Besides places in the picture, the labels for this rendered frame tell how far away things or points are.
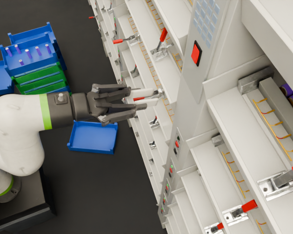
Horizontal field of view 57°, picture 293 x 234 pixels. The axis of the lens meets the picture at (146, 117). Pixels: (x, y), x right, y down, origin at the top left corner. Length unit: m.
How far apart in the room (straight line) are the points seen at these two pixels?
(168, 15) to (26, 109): 0.39
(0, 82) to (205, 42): 2.12
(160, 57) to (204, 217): 0.43
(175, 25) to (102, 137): 1.43
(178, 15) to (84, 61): 1.81
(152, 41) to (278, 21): 0.54
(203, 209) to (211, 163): 0.20
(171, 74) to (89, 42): 1.81
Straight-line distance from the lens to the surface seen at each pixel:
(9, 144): 0.73
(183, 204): 0.96
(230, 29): 0.34
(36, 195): 1.45
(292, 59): 0.27
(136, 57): 1.01
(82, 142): 1.90
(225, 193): 0.58
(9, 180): 1.41
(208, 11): 0.37
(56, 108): 0.69
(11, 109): 0.69
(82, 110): 0.71
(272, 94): 0.42
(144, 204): 1.71
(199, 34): 0.41
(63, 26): 2.67
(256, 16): 0.30
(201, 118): 0.50
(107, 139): 1.87
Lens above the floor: 1.67
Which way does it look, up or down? 59 degrees down
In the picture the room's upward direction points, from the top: straight up
